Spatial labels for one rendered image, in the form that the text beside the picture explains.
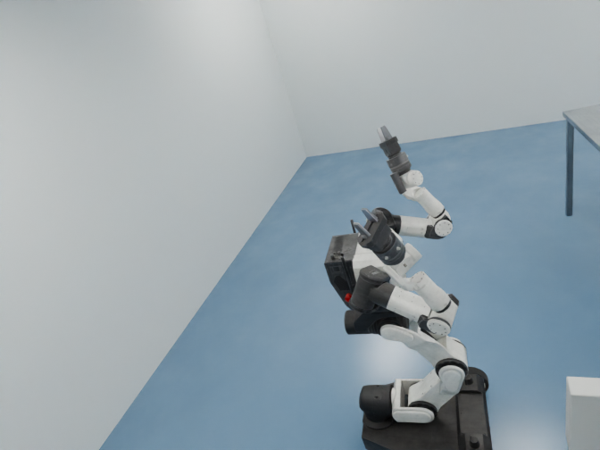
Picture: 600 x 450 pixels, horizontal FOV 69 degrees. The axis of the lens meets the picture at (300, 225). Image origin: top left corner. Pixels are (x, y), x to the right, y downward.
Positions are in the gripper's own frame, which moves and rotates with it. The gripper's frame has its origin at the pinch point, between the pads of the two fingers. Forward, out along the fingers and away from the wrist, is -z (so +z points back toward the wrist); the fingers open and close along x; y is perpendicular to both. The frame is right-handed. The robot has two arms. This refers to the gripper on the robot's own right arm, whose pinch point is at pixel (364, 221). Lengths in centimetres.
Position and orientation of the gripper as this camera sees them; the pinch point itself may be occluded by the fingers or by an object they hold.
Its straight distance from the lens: 132.2
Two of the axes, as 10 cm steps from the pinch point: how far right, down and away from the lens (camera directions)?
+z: 6.0, 5.8, 5.5
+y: 6.3, 0.8, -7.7
